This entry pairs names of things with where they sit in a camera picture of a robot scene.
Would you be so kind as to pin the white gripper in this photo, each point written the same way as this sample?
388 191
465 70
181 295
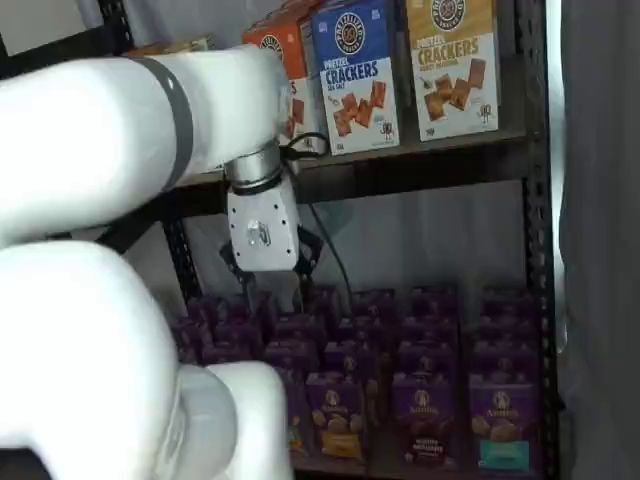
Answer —
260 235

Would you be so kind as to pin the purple Annie's box brown patch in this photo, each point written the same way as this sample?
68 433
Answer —
425 420

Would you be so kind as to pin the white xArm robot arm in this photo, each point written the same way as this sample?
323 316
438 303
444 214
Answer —
100 125

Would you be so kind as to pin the purple Annie's box green label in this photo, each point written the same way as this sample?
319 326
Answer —
296 425

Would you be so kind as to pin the purple Annie's box yellow label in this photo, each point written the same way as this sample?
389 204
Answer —
335 420

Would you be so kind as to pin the blue sea salt crackers box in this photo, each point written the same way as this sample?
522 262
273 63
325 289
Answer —
357 75

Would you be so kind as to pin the orange cheddar pretzel crackers box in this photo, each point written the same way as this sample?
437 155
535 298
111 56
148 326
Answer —
300 12
290 40

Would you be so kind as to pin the gold honey mustard crackers box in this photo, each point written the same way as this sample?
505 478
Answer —
455 75

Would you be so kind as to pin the purple Annie's box teal label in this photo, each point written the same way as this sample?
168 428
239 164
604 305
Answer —
502 430

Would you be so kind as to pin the black metal shelving rack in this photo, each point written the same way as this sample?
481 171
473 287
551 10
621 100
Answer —
537 225

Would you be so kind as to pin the grey curtain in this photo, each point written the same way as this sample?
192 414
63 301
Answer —
600 250

